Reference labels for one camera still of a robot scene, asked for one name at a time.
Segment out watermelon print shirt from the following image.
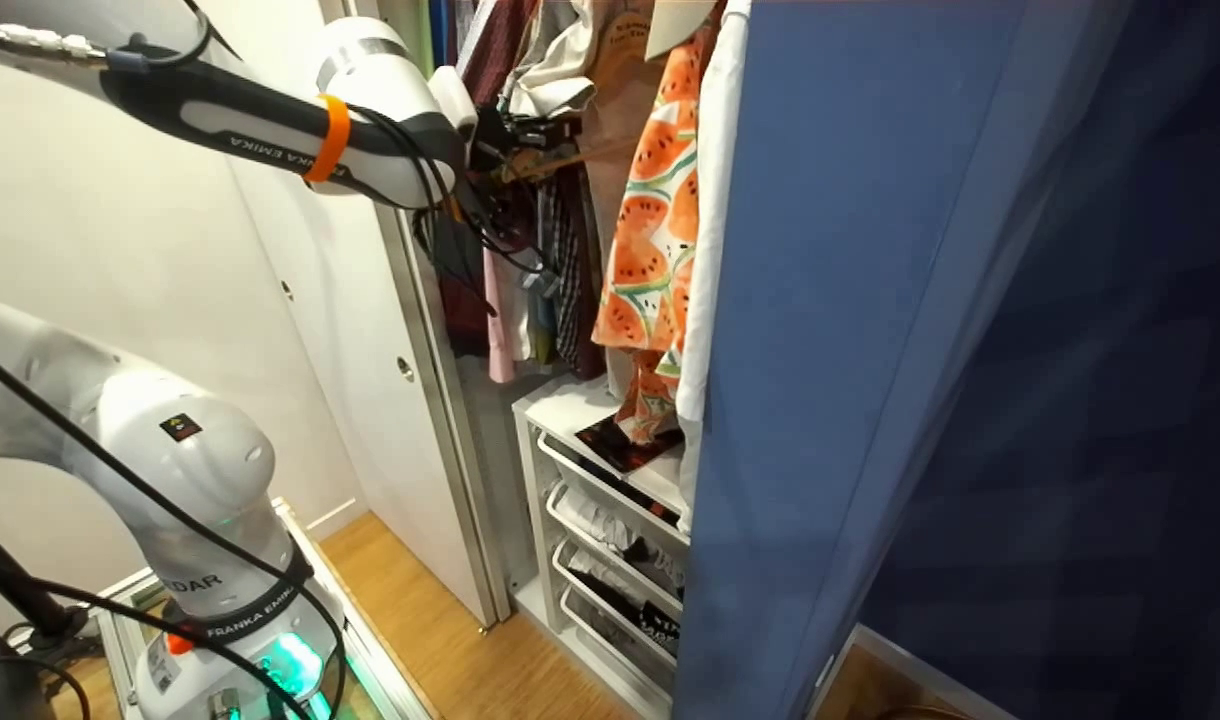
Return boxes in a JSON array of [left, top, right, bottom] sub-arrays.
[[587, 33, 718, 452]]

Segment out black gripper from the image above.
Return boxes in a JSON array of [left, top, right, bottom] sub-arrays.
[[468, 107, 550, 184]]

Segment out black tripod stand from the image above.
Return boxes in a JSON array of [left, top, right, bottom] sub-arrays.
[[0, 512, 92, 720]]

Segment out blue curtain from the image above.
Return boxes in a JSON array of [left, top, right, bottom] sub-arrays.
[[677, 0, 1220, 720]]

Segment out hanging checked clothes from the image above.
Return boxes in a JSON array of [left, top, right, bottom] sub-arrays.
[[423, 0, 634, 385]]

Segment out white wardrobe sliding door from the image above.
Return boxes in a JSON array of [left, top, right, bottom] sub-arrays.
[[191, 0, 520, 632]]

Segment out white drawer unit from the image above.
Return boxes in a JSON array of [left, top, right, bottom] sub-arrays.
[[510, 380, 691, 720]]

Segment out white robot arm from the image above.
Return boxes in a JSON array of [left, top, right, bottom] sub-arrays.
[[0, 0, 479, 720]]

